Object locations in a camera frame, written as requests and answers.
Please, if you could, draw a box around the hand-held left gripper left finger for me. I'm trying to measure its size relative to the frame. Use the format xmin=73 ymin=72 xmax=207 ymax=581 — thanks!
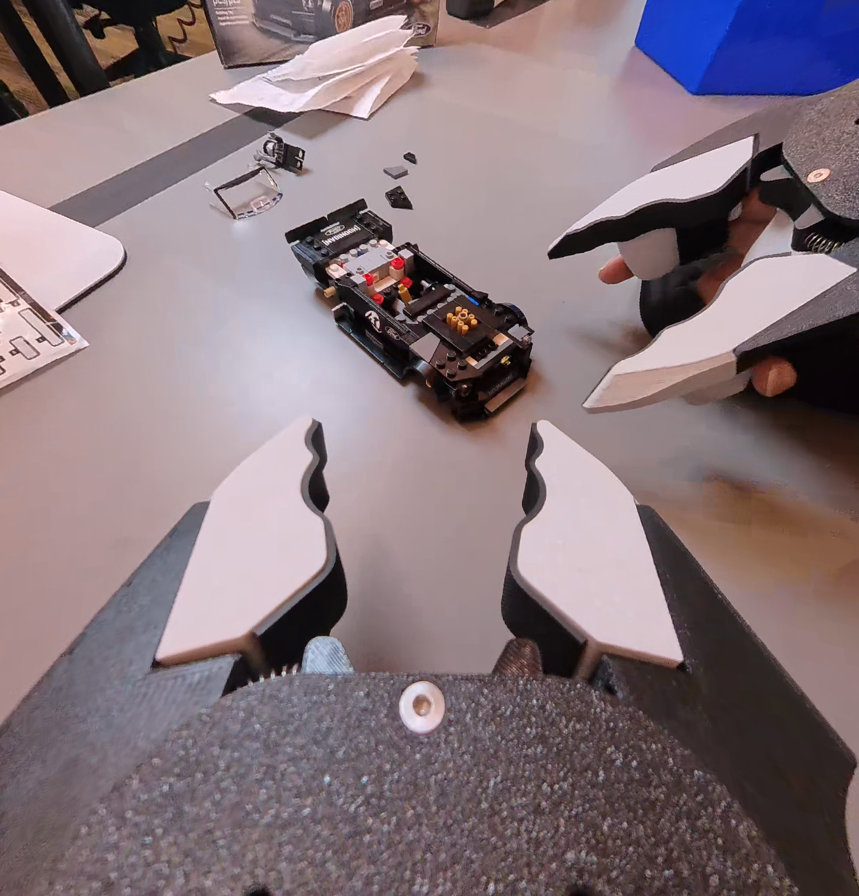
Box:
xmin=153 ymin=418 xmax=351 ymax=670

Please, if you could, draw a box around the clear lego windshield piece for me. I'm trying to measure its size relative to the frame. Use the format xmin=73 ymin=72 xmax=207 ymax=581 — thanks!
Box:
xmin=206 ymin=166 xmax=285 ymax=224

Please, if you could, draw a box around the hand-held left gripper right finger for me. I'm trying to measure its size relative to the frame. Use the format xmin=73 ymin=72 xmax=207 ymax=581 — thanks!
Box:
xmin=501 ymin=420 xmax=687 ymax=680

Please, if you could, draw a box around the small black lego assembly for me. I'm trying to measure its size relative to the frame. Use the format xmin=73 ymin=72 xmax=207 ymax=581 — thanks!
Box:
xmin=255 ymin=138 xmax=309 ymax=175

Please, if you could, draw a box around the crumpled white paper bag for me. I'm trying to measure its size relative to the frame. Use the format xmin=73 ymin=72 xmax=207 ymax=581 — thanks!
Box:
xmin=210 ymin=14 xmax=421 ymax=121

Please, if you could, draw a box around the black office chair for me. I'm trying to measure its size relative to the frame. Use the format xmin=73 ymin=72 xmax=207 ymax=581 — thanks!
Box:
xmin=0 ymin=0 xmax=195 ymax=130

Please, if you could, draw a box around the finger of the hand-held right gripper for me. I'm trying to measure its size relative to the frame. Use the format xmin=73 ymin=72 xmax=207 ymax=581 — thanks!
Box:
xmin=548 ymin=135 xmax=761 ymax=261
xmin=583 ymin=252 xmax=859 ymax=414

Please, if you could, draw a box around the lego set box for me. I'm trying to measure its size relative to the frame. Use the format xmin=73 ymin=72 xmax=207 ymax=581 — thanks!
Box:
xmin=202 ymin=0 xmax=443 ymax=70

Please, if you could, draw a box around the blue plastic bin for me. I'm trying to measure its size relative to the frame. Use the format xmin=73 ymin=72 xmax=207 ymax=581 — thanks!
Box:
xmin=633 ymin=0 xmax=859 ymax=98

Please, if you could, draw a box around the lego car model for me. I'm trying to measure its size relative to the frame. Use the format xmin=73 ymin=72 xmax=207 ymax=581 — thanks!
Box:
xmin=286 ymin=199 xmax=537 ymax=421

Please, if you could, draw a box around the lego sticker sheet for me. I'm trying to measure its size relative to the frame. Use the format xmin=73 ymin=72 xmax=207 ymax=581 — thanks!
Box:
xmin=0 ymin=262 xmax=92 ymax=401

